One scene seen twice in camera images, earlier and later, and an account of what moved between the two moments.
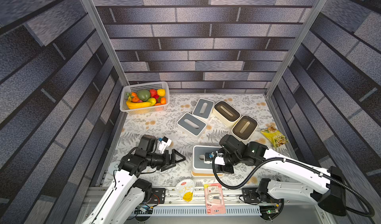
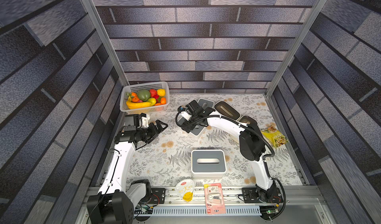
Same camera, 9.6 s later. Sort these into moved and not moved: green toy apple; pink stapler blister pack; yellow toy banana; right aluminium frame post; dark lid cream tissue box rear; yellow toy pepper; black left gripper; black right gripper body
Moved: black left gripper; black right gripper body
Not moved: dark lid cream tissue box rear; right aluminium frame post; pink stapler blister pack; yellow toy banana; yellow toy pepper; green toy apple
